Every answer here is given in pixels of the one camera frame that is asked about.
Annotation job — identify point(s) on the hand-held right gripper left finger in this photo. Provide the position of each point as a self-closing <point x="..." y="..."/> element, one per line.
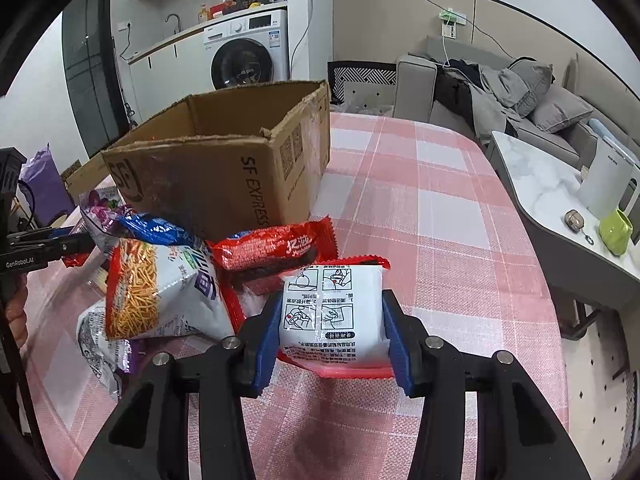
<point x="262" y="350"/>

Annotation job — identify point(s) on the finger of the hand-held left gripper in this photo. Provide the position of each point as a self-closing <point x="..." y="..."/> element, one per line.
<point x="70" y="249"/>
<point x="55" y="233"/>

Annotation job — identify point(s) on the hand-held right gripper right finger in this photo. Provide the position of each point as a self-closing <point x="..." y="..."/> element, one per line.
<point x="397" y="352"/>

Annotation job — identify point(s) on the clear cracker packet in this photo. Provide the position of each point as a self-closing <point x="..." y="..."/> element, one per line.
<point x="100" y="277"/>

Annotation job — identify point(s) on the white and red snack packet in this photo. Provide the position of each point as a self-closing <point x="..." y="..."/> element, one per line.
<point x="330" y="310"/>

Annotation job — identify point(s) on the blue snack packet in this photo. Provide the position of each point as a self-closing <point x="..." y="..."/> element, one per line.
<point x="155" y="227"/>

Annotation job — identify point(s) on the orange noodle snack bag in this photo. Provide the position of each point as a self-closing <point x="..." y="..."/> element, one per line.
<point x="150" y="290"/>

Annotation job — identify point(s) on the large brown cardboard box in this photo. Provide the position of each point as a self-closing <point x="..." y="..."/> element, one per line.
<point x="200" y="175"/>

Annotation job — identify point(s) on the person's left hand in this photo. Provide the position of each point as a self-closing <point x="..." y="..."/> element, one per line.
<point x="16" y="312"/>

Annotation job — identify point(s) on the purple plastic bag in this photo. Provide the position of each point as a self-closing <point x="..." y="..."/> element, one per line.
<point x="45" y="185"/>

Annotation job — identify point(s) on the small cardboard box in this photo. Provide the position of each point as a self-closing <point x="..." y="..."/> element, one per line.
<point x="85" y="180"/>

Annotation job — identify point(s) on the grey and purple snack bag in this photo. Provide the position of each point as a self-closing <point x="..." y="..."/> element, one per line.
<point x="97" y="345"/>

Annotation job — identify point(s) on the pink checked tablecloth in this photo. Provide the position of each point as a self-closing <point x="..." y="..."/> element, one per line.
<point x="450" y="210"/>

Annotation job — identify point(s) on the dark glass door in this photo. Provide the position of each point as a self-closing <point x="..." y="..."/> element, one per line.
<point x="90" y="70"/>

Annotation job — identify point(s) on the white base cabinet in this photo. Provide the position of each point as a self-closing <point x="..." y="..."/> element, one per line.
<point x="165" y="70"/>

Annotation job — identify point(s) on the white dotted rug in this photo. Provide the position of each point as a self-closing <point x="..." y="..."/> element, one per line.
<point x="600" y="410"/>

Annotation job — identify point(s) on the marble coffee table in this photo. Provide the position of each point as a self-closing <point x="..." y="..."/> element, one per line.
<point x="540" y="180"/>

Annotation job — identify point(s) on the chrome faucet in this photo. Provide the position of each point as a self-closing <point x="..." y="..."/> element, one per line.
<point x="177" y="22"/>

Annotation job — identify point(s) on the green cup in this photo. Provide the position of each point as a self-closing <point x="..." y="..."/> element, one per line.
<point x="615" y="232"/>

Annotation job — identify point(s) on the white washing machine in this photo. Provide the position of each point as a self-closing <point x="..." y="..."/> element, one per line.
<point x="240" y="60"/>

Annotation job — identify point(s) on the grey sofa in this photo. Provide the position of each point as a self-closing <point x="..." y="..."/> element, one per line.
<point x="415" y="90"/>

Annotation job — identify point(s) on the yellow bottle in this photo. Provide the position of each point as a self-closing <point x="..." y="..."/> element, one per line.
<point x="203" y="14"/>

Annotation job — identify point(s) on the pile of dark clothes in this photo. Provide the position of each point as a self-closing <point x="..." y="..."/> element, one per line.
<point x="480" y="100"/>

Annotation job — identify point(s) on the white air purifier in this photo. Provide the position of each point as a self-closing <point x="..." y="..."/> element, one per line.
<point x="605" y="180"/>

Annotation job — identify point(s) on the black and white patterned cushion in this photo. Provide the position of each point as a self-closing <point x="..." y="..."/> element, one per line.
<point x="360" y="77"/>

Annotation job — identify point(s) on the red box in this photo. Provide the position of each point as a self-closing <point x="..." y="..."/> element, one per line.
<point x="222" y="9"/>

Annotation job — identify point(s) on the grey pillow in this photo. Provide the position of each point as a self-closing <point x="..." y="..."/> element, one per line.
<point x="562" y="107"/>
<point x="532" y="85"/>

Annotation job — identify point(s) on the light blue folded cloth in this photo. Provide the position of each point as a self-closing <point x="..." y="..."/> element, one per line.
<point x="607" y="132"/>

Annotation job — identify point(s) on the green and white power strip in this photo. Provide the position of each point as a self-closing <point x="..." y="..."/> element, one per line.
<point x="450" y="22"/>

